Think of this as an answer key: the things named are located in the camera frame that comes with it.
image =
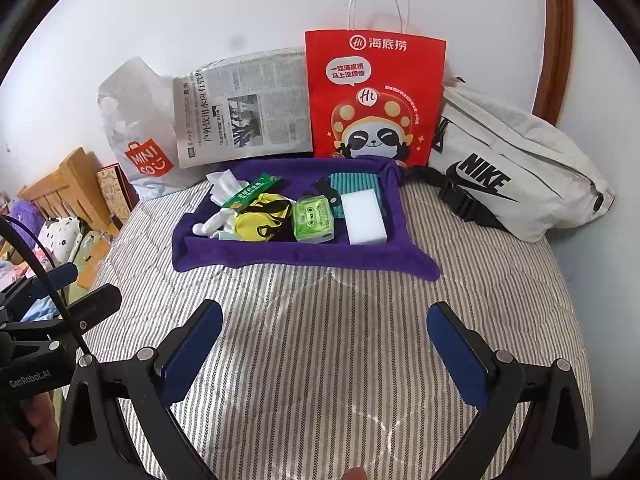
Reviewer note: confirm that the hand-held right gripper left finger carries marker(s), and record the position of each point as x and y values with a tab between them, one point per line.
192	355

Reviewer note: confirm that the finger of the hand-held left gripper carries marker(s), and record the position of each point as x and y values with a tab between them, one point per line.
97	305
62	275

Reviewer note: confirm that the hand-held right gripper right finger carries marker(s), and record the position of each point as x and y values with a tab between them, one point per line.
460	355

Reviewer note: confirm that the purple towel tray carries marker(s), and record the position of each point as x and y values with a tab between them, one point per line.
280	255

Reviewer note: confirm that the yellow black pouch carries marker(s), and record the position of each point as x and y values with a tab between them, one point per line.
250	225

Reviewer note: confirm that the white sponge block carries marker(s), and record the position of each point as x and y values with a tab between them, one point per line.
365	217

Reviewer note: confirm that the green packet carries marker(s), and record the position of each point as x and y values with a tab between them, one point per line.
250	192

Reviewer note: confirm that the green tissue pack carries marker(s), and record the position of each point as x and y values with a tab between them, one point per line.
311	217

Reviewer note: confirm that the teal striped cloth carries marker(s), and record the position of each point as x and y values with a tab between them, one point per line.
355	181

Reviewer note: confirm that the person's left hand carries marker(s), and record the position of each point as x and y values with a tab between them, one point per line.
37	425

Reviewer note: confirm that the person's right hand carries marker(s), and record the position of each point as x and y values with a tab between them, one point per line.
356	475

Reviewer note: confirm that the yellow plastic bag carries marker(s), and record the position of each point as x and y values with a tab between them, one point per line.
92	260

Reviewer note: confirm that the white dotted cloth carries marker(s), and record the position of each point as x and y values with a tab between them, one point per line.
60	240

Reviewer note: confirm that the purple plush cloth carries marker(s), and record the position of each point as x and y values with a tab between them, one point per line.
32	212

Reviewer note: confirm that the patterned box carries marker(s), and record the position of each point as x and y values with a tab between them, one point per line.
115	190

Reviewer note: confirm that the striped quilted mattress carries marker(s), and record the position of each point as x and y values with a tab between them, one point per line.
325	360

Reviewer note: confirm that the white plastic shopping bag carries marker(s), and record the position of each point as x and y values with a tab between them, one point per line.
130	120

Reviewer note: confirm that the beige waist bag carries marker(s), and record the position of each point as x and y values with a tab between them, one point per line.
525	160

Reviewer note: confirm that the folded newspaper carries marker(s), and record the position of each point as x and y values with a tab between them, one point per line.
240	110

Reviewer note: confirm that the red paper bag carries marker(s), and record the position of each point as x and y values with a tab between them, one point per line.
380	85

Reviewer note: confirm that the wooden door frame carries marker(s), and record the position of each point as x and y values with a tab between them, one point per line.
557	35

